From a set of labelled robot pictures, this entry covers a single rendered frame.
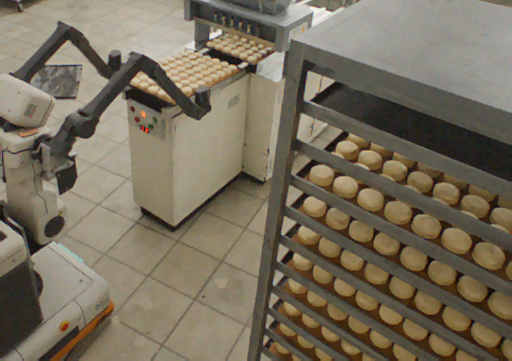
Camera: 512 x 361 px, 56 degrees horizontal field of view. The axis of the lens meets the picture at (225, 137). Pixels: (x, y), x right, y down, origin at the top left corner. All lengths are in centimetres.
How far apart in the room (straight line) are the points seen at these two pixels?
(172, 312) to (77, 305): 52
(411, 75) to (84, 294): 190
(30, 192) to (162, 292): 96
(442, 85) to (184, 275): 218
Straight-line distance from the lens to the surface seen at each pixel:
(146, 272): 279
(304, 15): 285
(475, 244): 104
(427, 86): 78
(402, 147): 87
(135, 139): 272
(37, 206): 213
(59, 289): 243
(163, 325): 259
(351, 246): 105
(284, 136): 94
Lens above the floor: 215
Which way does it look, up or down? 35 degrees down
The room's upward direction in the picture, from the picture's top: 4 degrees clockwise
